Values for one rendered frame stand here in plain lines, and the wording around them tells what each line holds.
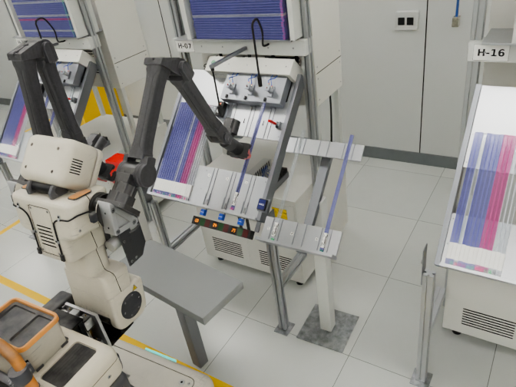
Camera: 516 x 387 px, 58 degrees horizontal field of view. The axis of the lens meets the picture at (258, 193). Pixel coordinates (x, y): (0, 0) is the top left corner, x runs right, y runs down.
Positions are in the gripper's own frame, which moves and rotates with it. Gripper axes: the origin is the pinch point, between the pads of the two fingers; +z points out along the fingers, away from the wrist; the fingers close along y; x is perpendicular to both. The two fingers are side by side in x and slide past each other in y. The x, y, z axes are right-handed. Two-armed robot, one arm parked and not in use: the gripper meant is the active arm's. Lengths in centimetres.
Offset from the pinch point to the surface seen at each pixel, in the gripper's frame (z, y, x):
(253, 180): 10.4, 0.1, 8.3
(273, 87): 2.9, -0.6, -35.0
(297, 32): -8, -11, -56
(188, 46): -2, 54, -52
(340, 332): 70, -39, 67
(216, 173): 9.8, 21.3, 8.5
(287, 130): 10.9, -9.6, -17.5
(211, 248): 74, 56, 45
